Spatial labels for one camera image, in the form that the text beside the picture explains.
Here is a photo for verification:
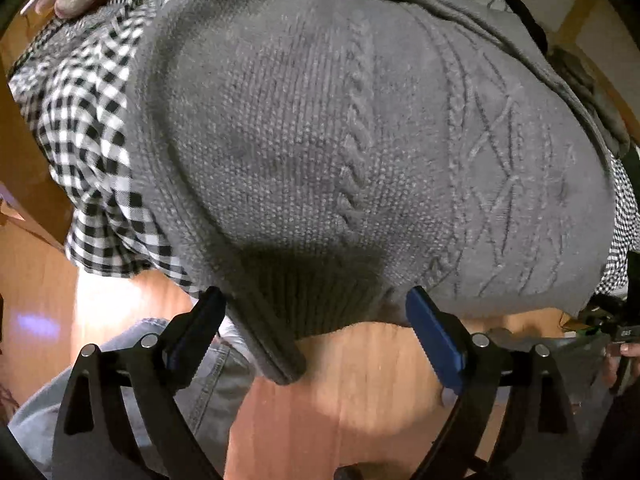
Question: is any wooden bed ladder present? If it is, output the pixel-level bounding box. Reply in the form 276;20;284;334
0;25;76;246

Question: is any person's left leg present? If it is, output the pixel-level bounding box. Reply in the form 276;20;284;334
7;317;256;480

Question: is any grey cable-knit sweater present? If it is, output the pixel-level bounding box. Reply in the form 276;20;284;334
125;0;631;386

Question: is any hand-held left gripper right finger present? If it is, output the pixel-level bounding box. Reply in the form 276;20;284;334
405;285;583;480

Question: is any black white checkered bed sheet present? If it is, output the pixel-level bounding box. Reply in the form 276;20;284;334
7;0;640;301

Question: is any wooden bunk bed frame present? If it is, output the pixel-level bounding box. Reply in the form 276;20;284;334
547;0;640;133

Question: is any person's right hand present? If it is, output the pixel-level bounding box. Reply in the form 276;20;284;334
602;342;640;391

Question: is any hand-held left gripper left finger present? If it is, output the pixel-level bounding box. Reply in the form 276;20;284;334
51;286;227;480

